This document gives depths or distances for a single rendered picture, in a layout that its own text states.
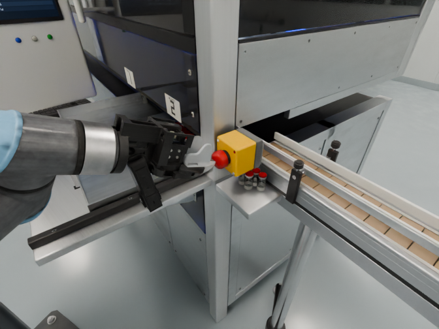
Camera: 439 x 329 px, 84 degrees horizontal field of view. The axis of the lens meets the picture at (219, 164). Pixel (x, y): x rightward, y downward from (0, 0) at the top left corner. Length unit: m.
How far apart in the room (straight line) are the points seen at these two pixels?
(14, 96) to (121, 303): 1.10
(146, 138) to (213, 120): 0.20
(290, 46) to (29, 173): 0.55
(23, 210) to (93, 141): 0.14
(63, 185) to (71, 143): 0.41
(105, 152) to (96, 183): 0.35
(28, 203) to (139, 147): 0.16
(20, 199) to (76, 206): 0.26
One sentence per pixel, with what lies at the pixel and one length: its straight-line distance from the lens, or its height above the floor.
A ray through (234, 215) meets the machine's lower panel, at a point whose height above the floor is 0.70.
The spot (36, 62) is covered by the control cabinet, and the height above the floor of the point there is 1.02.
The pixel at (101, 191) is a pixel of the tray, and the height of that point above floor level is 0.88.
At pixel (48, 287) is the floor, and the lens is 1.71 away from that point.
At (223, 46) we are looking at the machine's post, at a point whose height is 1.20.
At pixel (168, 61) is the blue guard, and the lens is 0.67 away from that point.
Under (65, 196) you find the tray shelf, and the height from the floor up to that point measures 0.88.
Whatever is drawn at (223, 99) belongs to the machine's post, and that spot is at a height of 1.10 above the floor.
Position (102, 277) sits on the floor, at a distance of 1.61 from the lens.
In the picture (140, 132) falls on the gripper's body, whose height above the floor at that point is 1.12.
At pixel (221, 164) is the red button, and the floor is 1.00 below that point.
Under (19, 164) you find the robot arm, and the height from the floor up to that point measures 1.13.
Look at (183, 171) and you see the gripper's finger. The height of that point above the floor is 1.04.
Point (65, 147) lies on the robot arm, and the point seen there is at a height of 1.14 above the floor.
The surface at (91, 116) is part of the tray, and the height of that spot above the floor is 0.88.
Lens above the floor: 1.29
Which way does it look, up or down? 36 degrees down
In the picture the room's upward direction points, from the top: straight up
